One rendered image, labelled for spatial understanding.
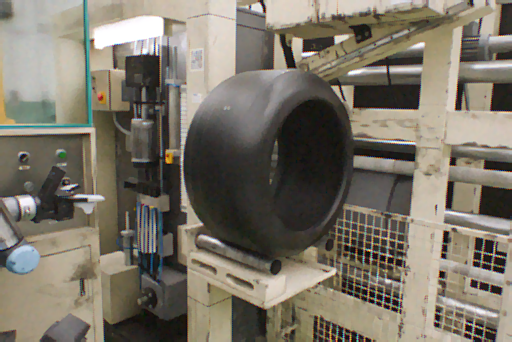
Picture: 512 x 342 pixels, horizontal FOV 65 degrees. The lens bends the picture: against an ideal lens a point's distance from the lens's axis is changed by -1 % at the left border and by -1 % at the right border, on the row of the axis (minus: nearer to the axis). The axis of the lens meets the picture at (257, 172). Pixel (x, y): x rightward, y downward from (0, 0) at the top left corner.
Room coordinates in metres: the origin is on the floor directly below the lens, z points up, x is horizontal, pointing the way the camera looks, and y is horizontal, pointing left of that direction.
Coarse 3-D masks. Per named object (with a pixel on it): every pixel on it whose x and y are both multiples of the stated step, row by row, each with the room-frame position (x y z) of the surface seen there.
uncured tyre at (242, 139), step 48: (240, 96) 1.11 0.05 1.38; (288, 96) 1.11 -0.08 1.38; (336, 96) 1.28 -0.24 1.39; (192, 144) 1.13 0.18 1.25; (240, 144) 1.02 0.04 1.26; (288, 144) 1.55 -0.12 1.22; (336, 144) 1.45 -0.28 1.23; (192, 192) 1.14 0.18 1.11; (240, 192) 1.02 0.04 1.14; (288, 192) 1.52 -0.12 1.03; (336, 192) 1.33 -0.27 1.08; (240, 240) 1.11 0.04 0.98; (288, 240) 1.12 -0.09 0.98
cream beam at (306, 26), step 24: (288, 0) 1.50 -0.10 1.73; (312, 0) 1.43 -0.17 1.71; (336, 0) 1.36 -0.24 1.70; (360, 0) 1.31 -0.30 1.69; (384, 0) 1.25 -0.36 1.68; (432, 0) 1.18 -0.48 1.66; (288, 24) 1.50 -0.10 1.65; (312, 24) 1.44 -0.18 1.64; (336, 24) 1.43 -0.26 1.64; (360, 24) 1.41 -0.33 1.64; (384, 24) 1.39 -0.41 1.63
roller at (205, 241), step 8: (200, 240) 1.30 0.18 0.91; (208, 240) 1.28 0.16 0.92; (216, 240) 1.27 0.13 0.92; (208, 248) 1.27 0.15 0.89; (216, 248) 1.24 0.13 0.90; (224, 248) 1.22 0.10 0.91; (232, 248) 1.20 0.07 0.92; (240, 248) 1.19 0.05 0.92; (224, 256) 1.23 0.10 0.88; (232, 256) 1.19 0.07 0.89; (240, 256) 1.17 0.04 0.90; (248, 256) 1.15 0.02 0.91; (256, 256) 1.14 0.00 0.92; (264, 256) 1.13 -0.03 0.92; (248, 264) 1.15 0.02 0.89; (256, 264) 1.12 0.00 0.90; (264, 264) 1.10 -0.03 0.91; (272, 264) 1.09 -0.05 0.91; (280, 264) 1.11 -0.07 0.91; (272, 272) 1.09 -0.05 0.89
